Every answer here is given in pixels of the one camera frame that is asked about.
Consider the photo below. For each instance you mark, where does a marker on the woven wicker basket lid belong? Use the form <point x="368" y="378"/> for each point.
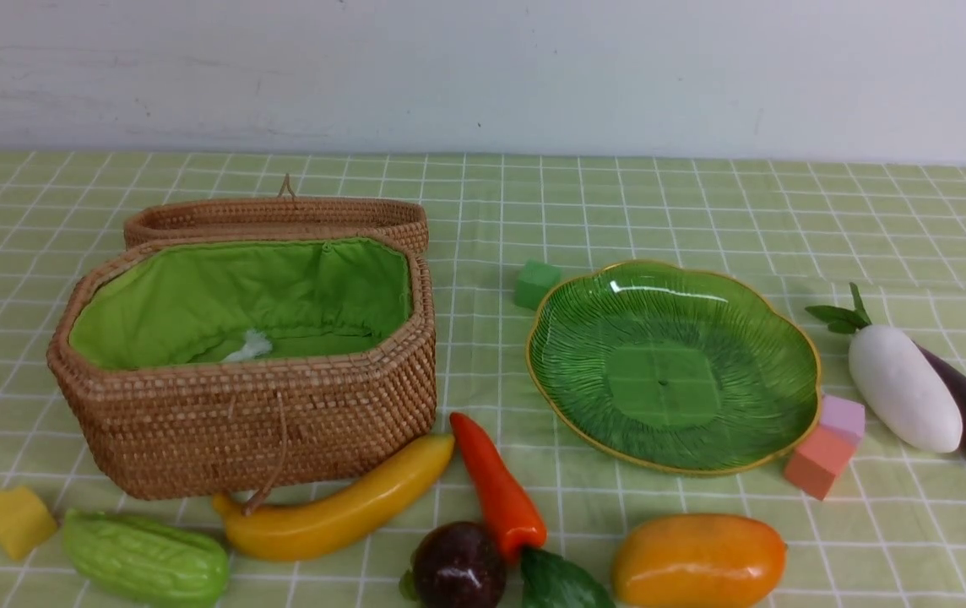
<point x="405" y="223"/>

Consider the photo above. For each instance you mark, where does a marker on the white radish with leaves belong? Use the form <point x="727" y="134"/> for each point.
<point x="895" y="379"/>

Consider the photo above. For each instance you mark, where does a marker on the green foam cube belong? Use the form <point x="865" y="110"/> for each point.
<point x="534" y="281"/>

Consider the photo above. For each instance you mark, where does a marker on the pink foam cube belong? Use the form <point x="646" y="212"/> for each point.
<point x="844" y="417"/>

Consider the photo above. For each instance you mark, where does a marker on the salmon orange foam cube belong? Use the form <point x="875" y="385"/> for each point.
<point x="818" y="462"/>

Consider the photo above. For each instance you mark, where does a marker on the yellow foam cube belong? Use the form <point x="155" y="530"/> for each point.
<point x="25" y="522"/>

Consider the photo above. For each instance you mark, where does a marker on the yellow banana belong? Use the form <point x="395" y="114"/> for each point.
<point x="302" y="532"/>

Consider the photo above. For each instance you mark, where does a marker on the orange mango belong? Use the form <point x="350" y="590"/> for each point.
<point x="699" y="560"/>

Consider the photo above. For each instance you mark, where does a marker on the green bitter gourd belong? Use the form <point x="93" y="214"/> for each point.
<point x="139" y="558"/>

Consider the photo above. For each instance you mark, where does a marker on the dark purple passion fruit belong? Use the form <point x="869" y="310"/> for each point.
<point x="456" y="565"/>

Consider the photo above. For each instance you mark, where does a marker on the green glass leaf plate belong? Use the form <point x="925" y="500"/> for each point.
<point x="678" y="370"/>

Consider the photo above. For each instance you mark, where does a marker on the woven wicker basket green lining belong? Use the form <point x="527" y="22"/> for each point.
<point x="241" y="363"/>

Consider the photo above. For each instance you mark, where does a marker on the orange carrot with leaves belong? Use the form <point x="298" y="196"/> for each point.
<point x="549" y="580"/>

